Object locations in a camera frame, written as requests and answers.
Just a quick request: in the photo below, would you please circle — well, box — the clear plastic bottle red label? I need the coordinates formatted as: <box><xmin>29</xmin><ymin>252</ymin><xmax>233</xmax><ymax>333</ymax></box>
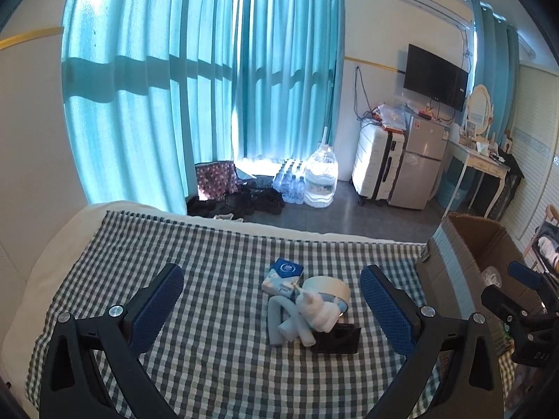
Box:
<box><xmin>481</xmin><ymin>266</ymin><xmax>502</xmax><ymax>288</ymax></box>

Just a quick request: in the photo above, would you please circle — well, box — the black wallet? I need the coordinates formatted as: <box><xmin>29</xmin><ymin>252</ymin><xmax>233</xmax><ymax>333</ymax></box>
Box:
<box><xmin>311</xmin><ymin>323</ymin><xmax>361</xmax><ymax>355</ymax></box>

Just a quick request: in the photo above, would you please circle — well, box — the white tape roll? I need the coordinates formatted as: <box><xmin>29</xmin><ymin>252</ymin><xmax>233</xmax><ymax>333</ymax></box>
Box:
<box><xmin>302</xmin><ymin>276</ymin><xmax>350</xmax><ymax>315</ymax></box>

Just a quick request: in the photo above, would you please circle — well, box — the white bunny plush toy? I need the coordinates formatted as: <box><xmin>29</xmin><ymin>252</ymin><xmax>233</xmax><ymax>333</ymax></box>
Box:
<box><xmin>296</xmin><ymin>291</ymin><xmax>342</xmax><ymax>333</ymax></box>

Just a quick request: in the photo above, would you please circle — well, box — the wooden chair with clothes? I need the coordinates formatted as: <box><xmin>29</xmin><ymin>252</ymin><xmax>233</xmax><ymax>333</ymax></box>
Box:
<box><xmin>523</xmin><ymin>204</ymin><xmax>558</xmax><ymax>274</ymax></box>

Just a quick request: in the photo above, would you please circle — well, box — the brown cardboard box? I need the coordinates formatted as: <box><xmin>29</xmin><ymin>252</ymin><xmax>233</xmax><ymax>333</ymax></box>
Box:
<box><xmin>415</xmin><ymin>213</ymin><xmax>541</xmax><ymax>356</ymax></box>

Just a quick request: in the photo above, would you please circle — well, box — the teal laundry basket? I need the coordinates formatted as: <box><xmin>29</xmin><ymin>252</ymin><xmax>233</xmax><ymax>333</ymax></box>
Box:
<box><xmin>436</xmin><ymin>173</ymin><xmax>469</xmax><ymax>212</ymax></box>

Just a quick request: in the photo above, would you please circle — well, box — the white dressing table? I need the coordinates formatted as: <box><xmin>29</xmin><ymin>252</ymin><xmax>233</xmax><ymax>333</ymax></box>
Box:
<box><xmin>441</xmin><ymin>139</ymin><xmax>512</xmax><ymax>220</ymax></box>

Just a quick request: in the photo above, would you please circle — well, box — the white louvered wardrobe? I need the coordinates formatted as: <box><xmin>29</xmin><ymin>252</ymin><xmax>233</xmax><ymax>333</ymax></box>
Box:
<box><xmin>501</xmin><ymin>64</ymin><xmax>558</xmax><ymax>249</ymax></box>

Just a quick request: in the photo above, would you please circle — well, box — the blue white small packet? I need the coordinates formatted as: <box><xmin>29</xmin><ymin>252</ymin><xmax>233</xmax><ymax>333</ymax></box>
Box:
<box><xmin>261</xmin><ymin>258</ymin><xmax>303</xmax><ymax>299</ymax></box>

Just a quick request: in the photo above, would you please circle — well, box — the silver mini fridge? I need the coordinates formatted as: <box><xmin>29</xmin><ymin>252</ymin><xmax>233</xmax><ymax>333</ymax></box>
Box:
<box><xmin>387</xmin><ymin>112</ymin><xmax>450</xmax><ymax>210</ymax></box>

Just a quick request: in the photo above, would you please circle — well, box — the oval vanity mirror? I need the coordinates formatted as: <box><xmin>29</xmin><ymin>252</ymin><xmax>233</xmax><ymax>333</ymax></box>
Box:
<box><xmin>465</xmin><ymin>84</ymin><xmax>494</xmax><ymax>138</ymax></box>

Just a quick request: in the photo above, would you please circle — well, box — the large water jug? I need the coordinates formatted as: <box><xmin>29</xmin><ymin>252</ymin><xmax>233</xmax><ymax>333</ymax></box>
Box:
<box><xmin>303</xmin><ymin>144</ymin><xmax>339</xmax><ymax>208</ymax></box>

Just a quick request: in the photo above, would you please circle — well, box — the white suitcase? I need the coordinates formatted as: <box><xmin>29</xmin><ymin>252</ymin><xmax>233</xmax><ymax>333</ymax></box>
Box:
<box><xmin>351</xmin><ymin>124</ymin><xmax>405</xmax><ymax>201</ymax></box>

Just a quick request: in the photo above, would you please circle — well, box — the pack of water bottles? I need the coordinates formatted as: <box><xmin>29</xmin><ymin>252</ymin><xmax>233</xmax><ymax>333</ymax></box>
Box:
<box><xmin>272</xmin><ymin>159</ymin><xmax>305</xmax><ymax>204</ymax></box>

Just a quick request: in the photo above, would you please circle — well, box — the plastic bag on suitcase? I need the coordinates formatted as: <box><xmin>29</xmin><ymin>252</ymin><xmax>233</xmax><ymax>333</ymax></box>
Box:
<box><xmin>373</xmin><ymin>104</ymin><xmax>407</xmax><ymax>133</ymax></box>

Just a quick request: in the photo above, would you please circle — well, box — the black clothes pile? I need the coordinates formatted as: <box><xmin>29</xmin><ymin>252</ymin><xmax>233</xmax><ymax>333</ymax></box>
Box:
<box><xmin>187</xmin><ymin>187</ymin><xmax>285</xmax><ymax>219</ymax></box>

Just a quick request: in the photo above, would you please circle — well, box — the teal corner curtain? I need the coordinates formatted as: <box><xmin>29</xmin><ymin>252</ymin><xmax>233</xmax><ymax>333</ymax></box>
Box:
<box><xmin>472</xmin><ymin>0</ymin><xmax>519</xmax><ymax>144</ymax></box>

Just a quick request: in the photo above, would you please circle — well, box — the purple patterned bag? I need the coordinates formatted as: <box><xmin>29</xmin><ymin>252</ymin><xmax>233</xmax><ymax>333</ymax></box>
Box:
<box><xmin>195</xmin><ymin>161</ymin><xmax>239</xmax><ymax>200</ymax></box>

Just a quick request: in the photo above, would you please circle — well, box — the large teal window curtain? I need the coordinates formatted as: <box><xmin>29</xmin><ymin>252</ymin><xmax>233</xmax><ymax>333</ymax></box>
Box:
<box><xmin>61</xmin><ymin>0</ymin><xmax>345</xmax><ymax>214</ymax></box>

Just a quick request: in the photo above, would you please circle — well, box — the black wall television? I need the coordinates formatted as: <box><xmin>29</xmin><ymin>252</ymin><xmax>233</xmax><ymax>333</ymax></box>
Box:
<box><xmin>404</xmin><ymin>44</ymin><xmax>468</xmax><ymax>111</ymax></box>

